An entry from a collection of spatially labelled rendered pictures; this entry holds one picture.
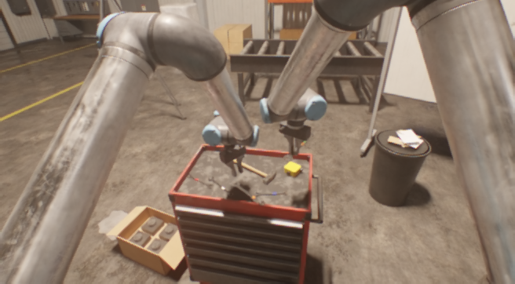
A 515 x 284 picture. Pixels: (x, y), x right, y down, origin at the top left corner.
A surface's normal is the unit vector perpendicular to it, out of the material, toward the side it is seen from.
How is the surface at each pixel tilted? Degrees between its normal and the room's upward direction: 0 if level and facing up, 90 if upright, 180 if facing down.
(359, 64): 90
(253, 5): 90
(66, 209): 66
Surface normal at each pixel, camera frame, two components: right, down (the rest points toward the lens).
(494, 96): -0.45, -0.03
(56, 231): 0.76, -0.13
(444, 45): -0.88, 0.11
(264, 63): -0.14, 0.48
